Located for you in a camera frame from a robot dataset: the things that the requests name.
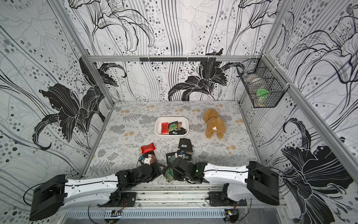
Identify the red black tea bag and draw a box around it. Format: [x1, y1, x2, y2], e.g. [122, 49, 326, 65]
[148, 151, 158, 165]

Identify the black barcode tea bag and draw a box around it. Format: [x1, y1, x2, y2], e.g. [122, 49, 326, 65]
[176, 149, 192, 161]
[178, 138, 193, 152]
[169, 128, 187, 135]

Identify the red long tea bag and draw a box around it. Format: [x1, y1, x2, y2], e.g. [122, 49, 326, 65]
[161, 122, 169, 135]

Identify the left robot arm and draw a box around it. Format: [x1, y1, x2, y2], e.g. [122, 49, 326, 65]
[29, 163, 162, 221]

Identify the white plastic storage box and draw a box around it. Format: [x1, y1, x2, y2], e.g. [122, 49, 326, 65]
[154, 117, 189, 137]

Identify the green lidded cup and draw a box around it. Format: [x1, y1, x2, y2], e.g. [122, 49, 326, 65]
[256, 89, 270, 107]

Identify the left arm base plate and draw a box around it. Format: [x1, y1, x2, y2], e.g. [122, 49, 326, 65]
[98, 192, 137, 208]

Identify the black wire basket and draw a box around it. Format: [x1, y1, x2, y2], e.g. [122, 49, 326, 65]
[236, 57, 285, 108]

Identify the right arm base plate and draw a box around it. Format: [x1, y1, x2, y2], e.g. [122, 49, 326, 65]
[207, 183, 247, 208]

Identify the white slotted cable duct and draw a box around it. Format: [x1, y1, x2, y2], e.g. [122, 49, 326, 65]
[104, 209, 226, 219]

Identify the large green tea bag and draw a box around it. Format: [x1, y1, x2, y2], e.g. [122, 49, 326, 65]
[166, 152, 177, 165]

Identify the green picture tea bag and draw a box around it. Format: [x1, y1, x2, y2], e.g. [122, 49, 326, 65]
[169, 121, 182, 132]

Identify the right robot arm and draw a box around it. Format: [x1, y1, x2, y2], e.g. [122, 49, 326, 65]
[163, 157, 280, 206]

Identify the brown plush teddy dog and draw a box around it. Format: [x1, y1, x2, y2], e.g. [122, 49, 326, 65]
[204, 109, 226, 139]

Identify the red square tea bag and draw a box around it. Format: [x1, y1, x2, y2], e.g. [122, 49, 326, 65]
[141, 142, 156, 154]

